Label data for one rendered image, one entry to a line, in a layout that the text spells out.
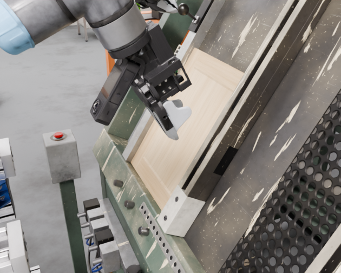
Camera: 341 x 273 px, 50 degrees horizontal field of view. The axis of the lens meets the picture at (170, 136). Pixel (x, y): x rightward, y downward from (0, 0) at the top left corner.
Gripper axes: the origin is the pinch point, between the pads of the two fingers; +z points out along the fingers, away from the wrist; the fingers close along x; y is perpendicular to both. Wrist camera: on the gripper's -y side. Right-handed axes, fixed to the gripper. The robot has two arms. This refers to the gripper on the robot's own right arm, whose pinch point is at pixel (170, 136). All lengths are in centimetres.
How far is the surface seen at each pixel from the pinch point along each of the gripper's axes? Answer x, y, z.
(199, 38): 59, 34, 16
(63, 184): 81, -40, 47
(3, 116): 337, -97, 98
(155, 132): 55, 3, 34
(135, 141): 61, -4, 36
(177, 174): 31.4, -0.3, 36.5
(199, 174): 16.2, 3.4, 27.7
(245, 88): 19.6, 26.0, 15.8
